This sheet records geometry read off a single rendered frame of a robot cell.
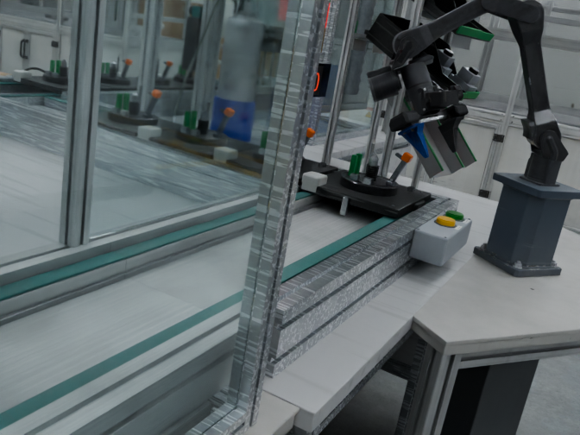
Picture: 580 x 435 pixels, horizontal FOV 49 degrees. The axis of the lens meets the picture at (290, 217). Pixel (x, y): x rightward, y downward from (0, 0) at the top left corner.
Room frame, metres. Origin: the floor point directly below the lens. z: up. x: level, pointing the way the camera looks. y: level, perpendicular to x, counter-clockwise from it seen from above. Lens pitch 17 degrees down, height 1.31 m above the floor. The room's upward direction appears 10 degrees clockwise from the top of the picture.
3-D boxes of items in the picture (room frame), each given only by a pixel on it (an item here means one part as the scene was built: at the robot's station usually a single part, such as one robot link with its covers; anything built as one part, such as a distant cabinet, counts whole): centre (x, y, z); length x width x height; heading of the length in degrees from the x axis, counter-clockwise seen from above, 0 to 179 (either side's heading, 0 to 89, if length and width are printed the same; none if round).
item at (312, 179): (1.42, -0.04, 0.97); 0.05 x 0.05 x 0.04; 64
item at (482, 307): (1.46, -0.52, 0.84); 0.90 x 0.70 x 0.03; 118
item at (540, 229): (1.42, -0.54, 0.96); 0.15 x 0.15 x 0.20; 28
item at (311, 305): (1.15, -0.19, 0.91); 0.89 x 0.06 x 0.11; 154
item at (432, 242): (1.29, -0.33, 0.93); 0.21 x 0.07 x 0.06; 154
